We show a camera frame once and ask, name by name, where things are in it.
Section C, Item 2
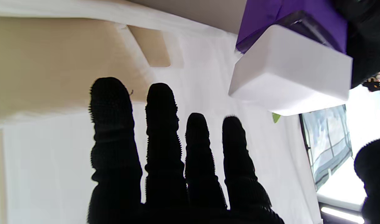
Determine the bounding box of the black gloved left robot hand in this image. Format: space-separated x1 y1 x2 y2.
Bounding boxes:
333 0 380 89

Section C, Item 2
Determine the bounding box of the white square jar cap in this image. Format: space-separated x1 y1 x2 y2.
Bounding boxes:
228 24 354 116

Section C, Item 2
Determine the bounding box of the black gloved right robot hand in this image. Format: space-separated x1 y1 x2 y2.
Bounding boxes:
88 77 380 224

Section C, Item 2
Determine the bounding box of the black framed glass panel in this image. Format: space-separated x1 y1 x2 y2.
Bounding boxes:
299 104 354 191

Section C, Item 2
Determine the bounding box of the purple coffee jar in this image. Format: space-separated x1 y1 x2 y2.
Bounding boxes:
236 0 348 55

